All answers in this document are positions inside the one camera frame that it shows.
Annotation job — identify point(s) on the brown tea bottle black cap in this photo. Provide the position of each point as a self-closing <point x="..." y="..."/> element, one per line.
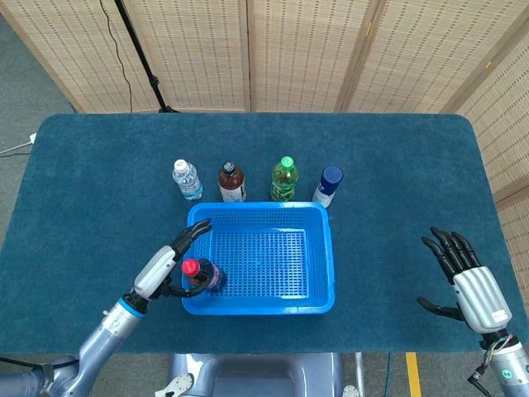
<point x="231" y="182"/>

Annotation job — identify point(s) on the blue plastic slotted basket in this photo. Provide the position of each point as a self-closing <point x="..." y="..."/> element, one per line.
<point x="256" y="308"/>

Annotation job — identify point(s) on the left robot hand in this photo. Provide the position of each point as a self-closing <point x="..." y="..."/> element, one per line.
<point x="155" y="273"/>

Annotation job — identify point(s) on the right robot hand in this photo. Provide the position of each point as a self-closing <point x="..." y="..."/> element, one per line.
<point x="481" y="297"/>

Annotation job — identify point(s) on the blue-capped white bottle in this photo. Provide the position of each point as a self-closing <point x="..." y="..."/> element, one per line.
<point x="332" y="175"/>

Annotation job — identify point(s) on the green-capped bottle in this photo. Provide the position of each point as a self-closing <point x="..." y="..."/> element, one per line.
<point x="284" y="178"/>

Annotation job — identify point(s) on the teal table cloth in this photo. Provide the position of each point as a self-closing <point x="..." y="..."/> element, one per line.
<point x="103" y="186"/>

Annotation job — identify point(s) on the clear water bottle white cap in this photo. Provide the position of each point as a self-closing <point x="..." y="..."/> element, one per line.
<point x="188" y="182"/>

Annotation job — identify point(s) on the metal rod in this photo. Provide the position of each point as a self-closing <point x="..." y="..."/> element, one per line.
<point x="359" y="372"/>

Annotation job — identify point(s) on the blue-grey robot torso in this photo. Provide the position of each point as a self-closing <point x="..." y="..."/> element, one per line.
<point x="256" y="372"/>

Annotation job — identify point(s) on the red-capped dark bottle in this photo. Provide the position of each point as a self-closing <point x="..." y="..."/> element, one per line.
<point x="190" y="267"/>

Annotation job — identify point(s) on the black tripod stand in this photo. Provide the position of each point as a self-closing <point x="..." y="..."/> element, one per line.
<point x="140" y="54"/>

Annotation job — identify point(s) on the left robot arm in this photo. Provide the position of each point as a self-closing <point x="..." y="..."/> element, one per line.
<point x="99" y="343"/>

